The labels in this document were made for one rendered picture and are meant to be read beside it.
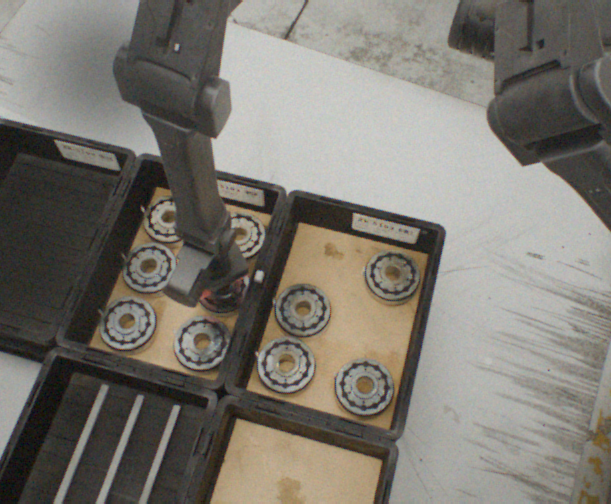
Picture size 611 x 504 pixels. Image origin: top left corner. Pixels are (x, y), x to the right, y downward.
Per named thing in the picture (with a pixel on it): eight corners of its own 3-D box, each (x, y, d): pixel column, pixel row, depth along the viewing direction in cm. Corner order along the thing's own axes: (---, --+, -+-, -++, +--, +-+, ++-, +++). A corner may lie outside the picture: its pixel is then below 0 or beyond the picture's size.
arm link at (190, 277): (236, 226, 102) (184, 203, 103) (201, 293, 98) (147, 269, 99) (239, 254, 113) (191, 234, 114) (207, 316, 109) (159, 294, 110)
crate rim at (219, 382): (141, 157, 134) (139, 150, 132) (289, 193, 130) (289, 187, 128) (56, 348, 118) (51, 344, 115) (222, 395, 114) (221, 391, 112)
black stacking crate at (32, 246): (19, 150, 146) (-3, 118, 136) (150, 183, 143) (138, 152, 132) (-73, 321, 130) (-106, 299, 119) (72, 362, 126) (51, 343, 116)
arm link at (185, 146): (233, 66, 66) (133, 25, 67) (207, 112, 65) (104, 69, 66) (244, 233, 107) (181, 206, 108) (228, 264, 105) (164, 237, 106)
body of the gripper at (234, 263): (250, 271, 119) (246, 254, 112) (197, 297, 118) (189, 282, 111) (234, 240, 122) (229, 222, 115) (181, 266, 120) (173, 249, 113)
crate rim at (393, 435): (289, 193, 130) (289, 187, 128) (445, 231, 127) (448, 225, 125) (222, 395, 114) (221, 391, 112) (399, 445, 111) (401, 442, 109)
